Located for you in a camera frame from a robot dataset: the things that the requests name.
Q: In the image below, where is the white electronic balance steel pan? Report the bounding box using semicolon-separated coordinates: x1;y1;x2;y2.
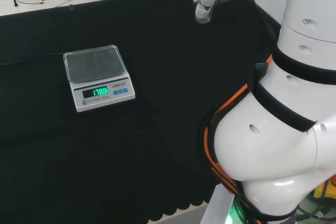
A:
62;44;137;113

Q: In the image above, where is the black balance power cable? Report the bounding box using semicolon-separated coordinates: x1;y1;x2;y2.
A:
0;52;65;66

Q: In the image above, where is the small clear glass beaker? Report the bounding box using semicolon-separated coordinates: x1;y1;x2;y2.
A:
195;5;212;24

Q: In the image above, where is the black bench cloth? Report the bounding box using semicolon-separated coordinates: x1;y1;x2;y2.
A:
0;0;284;224

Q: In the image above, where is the yellow stop button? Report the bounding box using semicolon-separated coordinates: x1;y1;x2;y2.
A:
312;173;336;199

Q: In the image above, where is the orange cable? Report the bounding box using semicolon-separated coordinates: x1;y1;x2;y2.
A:
203;53;274;224

